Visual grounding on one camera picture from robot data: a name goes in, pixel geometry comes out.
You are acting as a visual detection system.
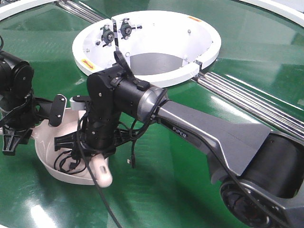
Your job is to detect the white inner conveyor ring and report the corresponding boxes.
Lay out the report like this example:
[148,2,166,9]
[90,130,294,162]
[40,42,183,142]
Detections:
[72,10,222,88]

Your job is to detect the beige plastic dustpan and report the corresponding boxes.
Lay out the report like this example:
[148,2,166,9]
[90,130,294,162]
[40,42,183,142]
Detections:
[31,108,94,185]

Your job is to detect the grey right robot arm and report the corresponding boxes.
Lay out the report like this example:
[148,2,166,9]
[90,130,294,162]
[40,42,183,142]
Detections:
[54,64,304,228]

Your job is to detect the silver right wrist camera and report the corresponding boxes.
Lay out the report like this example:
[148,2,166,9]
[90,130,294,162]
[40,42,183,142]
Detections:
[69,95,91,111]

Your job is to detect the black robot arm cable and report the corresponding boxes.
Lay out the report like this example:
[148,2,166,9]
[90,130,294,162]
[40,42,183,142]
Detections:
[76,51,167,228]

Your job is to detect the steel rollers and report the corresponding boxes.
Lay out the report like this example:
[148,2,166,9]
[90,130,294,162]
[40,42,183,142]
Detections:
[193,72,304,140]
[57,0,104,23]

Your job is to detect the black bearing right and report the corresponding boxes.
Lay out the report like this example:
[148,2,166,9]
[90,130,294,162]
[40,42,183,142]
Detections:
[119,19,143,39]

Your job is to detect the steel rollers right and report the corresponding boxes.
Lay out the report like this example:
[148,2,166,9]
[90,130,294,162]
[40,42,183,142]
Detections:
[193,72,304,140]

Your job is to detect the black bearing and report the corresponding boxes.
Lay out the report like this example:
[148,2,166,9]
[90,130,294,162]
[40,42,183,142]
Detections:
[119,19,143,39]
[100,24,114,47]

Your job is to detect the white outer rim right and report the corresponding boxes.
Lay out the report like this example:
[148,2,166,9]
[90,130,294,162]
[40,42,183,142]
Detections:
[241,0,304,28]

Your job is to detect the black bearing left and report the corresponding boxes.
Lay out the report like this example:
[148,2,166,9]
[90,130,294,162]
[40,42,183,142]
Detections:
[100,24,114,47]

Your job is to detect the white outer rim left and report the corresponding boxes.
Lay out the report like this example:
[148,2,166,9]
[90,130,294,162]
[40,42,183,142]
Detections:
[0,0,54,20]

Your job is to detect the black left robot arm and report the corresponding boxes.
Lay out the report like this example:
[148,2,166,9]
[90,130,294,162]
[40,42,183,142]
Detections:
[0,50,52,156]

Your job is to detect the white rim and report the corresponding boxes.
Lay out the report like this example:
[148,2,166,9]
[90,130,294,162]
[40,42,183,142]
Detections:
[0,0,54,20]
[241,0,304,28]

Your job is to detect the steel rollers top left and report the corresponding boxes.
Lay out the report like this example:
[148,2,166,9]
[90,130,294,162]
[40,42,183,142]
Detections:
[57,0,104,23]

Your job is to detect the green conveyor belt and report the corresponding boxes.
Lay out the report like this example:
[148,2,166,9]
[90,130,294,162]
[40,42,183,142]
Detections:
[0,0,304,228]

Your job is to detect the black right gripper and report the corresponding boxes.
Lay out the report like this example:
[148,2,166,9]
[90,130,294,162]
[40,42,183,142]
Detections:
[54,111,136,158]

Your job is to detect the thin black cable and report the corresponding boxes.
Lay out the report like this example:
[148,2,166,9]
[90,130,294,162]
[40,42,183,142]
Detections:
[53,150,87,175]

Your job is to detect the beige hand brush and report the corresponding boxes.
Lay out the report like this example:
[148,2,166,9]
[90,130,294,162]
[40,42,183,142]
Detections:
[90,154,113,188]

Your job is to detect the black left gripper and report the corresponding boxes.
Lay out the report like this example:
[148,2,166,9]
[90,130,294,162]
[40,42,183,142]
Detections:
[0,92,52,156]

